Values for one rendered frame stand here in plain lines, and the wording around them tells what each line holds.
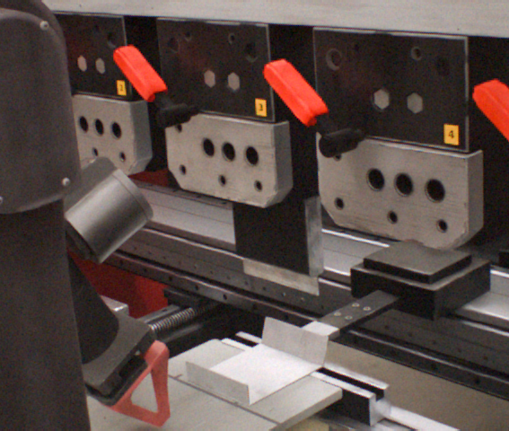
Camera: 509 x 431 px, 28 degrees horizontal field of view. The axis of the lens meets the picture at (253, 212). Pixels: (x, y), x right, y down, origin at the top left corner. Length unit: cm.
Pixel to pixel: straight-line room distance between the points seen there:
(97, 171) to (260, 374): 30
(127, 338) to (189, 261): 68
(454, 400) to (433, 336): 184
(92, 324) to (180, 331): 70
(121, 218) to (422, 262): 47
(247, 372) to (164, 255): 56
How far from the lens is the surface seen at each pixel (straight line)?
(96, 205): 80
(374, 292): 118
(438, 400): 307
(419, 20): 78
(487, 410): 302
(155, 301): 205
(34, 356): 43
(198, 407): 97
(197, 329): 153
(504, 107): 71
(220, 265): 145
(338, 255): 135
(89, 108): 111
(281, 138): 91
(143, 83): 97
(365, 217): 85
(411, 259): 119
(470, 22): 76
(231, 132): 94
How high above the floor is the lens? 145
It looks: 18 degrees down
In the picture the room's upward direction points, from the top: 4 degrees counter-clockwise
